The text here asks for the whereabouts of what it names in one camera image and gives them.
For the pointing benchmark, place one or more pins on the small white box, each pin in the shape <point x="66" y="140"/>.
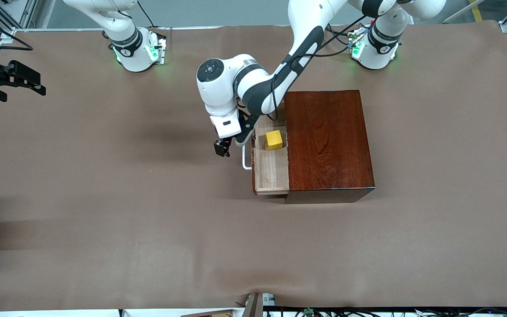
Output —
<point x="269" y="299"/>

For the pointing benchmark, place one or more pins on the wooden plank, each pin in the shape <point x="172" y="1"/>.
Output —
<point x="209" y="314"/>

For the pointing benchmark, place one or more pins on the brown table cloth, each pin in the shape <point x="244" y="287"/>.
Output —
<point x="192" y="242"/>

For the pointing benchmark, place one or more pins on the yellow floor tape strip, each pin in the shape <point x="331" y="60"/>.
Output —
<point x="477" y="12"/>

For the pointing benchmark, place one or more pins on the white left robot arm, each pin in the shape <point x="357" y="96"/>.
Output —
<point x="218" y="88"/>

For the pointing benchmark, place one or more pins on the yellow wooden block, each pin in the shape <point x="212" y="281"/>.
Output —
<point x="274" y="140"/>

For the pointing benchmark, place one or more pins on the wooden drawer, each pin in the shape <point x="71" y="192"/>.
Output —
<point x="271" y="171"/>

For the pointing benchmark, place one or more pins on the green connector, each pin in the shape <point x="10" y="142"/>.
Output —
<point x="309" y="311"/>

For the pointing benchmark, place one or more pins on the dark red wooden cabinet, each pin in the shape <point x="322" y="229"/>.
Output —
<point x="328" y="141"/>

